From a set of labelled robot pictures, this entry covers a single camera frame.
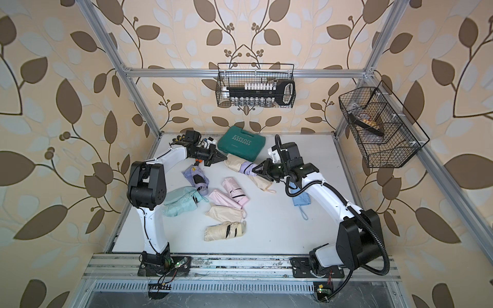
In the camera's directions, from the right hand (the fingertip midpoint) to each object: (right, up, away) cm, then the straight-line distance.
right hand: (254, 171), depth 80 cm
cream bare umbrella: (-12, -25, 0) cm, 28 cm away
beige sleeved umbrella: (-9, +3, +7) cm, 12 cm away
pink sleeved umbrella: (-9, -11, +12) cm, 18 cm away
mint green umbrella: (-33, -16, +8) cm, 37 cm away
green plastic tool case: (-10, +14, +32) cm, 37 cm away
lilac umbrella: (-29, -5, +17) cm, 34 cm away
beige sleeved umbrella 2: (+4, -8, +16) cm, 18 cm away
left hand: (-15, +7, +13) cm, 21 cm away
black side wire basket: (+52, +14, -7) cm, 54 cm away
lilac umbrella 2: (-3, +1, +1) cm, 4 cm away
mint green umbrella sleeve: (-34, -13, +13) cm, 39 cm away
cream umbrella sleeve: (-12, -20, +7) cm, 25 cm away
